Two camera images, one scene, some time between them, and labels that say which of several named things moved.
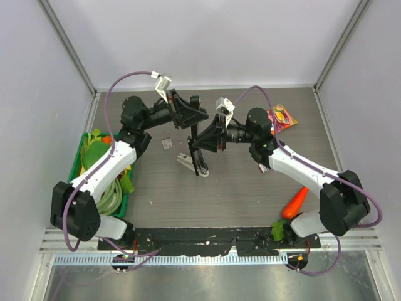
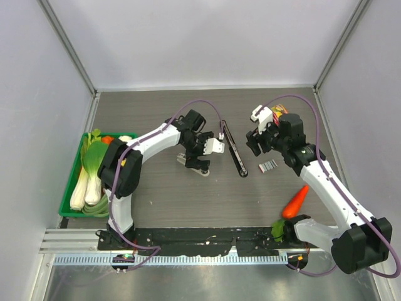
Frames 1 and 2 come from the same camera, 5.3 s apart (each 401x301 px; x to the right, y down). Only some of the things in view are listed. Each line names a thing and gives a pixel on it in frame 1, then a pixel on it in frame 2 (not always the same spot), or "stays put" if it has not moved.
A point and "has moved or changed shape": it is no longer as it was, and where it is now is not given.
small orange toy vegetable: x=107 y=140 stays put
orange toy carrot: x=295 y=204 stays put
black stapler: x=198 y=162 has moved or changed shape
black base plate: x=208 y=241 stays put
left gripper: x=183 y=115 to x=192 y=158
